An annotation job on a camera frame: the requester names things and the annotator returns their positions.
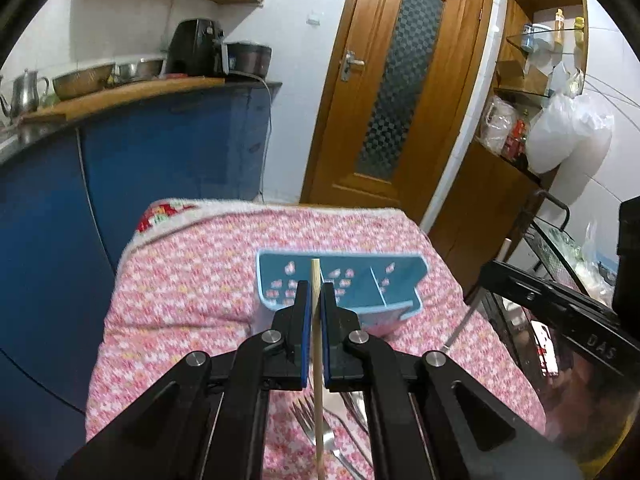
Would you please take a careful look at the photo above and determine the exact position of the black rice cooker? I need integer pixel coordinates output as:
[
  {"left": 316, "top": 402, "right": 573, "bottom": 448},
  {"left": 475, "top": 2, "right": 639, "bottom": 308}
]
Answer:
[{"left": 227, "top": 41, "right": 272, "bottom": 78}]

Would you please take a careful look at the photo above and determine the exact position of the brown wooden door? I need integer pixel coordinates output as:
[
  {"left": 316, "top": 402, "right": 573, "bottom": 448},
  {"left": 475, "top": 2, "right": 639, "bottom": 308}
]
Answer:
[{"left": 300, "top": 0, "right": 492, "bottom": 222}]

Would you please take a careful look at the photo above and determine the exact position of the steel kettle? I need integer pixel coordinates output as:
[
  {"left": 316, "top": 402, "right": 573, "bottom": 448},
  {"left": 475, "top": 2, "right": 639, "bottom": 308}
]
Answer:
[{"left": 1, "top": 70, "right": 50, "bottom": 122}]

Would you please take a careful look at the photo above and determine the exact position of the black air fryer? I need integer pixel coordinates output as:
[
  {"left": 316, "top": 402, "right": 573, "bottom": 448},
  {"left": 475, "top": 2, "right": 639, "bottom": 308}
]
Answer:
[{"left": 165, "top": 18, "right": 229, "bottom": 78}]

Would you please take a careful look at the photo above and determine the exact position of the silver metal spoon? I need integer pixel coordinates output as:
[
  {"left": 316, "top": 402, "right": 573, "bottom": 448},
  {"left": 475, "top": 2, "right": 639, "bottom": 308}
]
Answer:
[{"left": 341, "top": 391, "right": 369, "bottom": 434}]

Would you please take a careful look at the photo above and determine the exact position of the wooden corner shelf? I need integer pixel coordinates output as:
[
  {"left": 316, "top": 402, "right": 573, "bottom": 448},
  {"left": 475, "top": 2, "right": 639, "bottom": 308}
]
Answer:
[{"left": 428, "top": 0, "right": 588, "bottom": 292}]

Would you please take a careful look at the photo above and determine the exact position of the wooden cutting board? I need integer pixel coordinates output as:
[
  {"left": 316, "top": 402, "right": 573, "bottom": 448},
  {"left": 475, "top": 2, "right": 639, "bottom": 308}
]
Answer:
[{"left": 20, "top": 77, "right": 224, "bottom": 124}]

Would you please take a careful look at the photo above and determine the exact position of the blue plastic utensil box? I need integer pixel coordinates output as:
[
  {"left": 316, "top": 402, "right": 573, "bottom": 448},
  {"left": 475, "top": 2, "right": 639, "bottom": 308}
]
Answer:
[{"left": 252, "top": 249, "right": 428, "bottom": 336}]

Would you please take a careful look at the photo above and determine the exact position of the silver metal fork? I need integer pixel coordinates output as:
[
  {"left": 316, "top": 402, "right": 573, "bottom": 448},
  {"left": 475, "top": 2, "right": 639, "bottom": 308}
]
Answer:
[{"left": 290, "top": 396, "right": 364, "bottom": 480}]

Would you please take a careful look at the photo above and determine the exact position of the wooden chopstick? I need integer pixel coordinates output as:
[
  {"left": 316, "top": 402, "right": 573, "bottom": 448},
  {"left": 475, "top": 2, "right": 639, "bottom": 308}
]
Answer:
[{"left": 310, "top": 258, "right": 326, "bottom": 480}]

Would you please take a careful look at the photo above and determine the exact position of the blue kitchen cabinet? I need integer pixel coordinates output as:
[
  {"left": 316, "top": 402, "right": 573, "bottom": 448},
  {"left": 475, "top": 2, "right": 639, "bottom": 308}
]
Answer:
[{"left": 1, "top": 82, "right": 279, "bottom": 479}]

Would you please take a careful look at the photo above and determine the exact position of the black wire rack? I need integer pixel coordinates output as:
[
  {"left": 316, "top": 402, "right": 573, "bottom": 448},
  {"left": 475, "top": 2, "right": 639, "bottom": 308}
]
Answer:
[{"left": 482, "top": 190, "right": 613, "bottom": 393}]

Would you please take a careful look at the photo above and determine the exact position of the white plastic bag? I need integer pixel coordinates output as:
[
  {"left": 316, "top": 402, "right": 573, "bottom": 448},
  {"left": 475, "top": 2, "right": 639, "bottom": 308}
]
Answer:
[{"left": 525, "top": 92, "right": 615, "bottom": 174}]

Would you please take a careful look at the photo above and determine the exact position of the pink floral cloth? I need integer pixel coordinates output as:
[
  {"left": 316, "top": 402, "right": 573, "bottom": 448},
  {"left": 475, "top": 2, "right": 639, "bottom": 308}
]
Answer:
[{"left": 84, "top": 198, "right": 548, "bottom": 480}]

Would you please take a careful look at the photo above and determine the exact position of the large metal bowl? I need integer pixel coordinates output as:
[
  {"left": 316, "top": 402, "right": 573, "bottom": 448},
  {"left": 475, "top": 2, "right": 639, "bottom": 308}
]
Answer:
[{"left": 52, "top": 63, "right": 115, "bottom": 101}]

